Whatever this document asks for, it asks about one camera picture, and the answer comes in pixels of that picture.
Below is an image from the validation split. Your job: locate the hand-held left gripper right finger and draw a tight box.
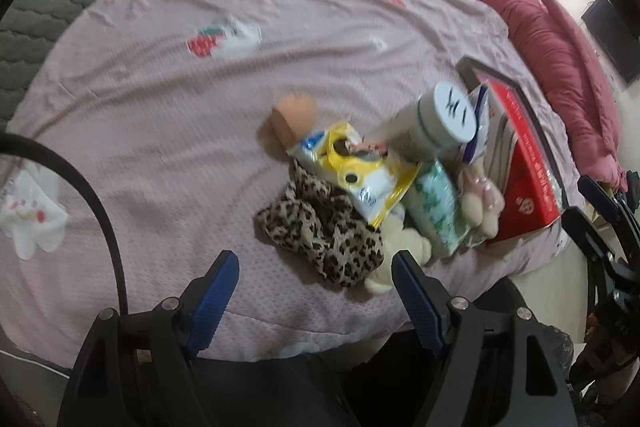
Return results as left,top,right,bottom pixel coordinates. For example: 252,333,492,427
391,250,581,427

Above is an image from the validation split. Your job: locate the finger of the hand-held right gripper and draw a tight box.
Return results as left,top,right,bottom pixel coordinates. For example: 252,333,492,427
561,206,628,280
576,175,633,233

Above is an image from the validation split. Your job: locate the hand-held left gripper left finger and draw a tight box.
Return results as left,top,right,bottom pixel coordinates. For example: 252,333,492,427
57,250,241,427

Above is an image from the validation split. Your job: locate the green tissue pack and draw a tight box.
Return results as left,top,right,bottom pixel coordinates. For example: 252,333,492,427
402,159,473,258

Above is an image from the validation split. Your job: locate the pink plush toy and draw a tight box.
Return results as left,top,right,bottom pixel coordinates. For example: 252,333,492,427
457,157,506,240

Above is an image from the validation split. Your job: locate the leopard print scrunchie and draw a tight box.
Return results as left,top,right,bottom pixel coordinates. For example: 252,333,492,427
252,159,386,288

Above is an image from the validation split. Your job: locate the brown toy egg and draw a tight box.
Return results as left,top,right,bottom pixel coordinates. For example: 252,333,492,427
270,94,319,152

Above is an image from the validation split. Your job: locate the cream plush toy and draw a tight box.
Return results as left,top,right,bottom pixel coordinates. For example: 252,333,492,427
362,207,433,298

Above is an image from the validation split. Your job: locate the red tissue box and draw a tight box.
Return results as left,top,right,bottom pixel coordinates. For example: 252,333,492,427
480,79,563,244

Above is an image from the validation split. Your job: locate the yellow snack packet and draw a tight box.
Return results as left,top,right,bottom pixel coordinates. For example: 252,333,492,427
285,121,420,228

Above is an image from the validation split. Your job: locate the blue white plastic bag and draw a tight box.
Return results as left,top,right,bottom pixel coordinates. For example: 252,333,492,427
460,82,497,164

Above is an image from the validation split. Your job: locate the pink strawberry print bedsheet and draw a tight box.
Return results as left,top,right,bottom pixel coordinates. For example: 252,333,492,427
0,0,581,358

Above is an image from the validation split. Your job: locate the rose pink quilt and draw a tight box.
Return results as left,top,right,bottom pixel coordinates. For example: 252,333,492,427
414,0,626,188

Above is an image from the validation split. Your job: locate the black television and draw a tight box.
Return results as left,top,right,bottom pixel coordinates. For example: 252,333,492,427
582,0,640,82

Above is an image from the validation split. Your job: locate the white jar with lid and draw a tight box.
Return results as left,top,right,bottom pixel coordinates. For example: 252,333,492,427
372,81,482,160

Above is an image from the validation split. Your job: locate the black cable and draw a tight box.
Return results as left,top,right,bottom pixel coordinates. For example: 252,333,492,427
0,132,129,317

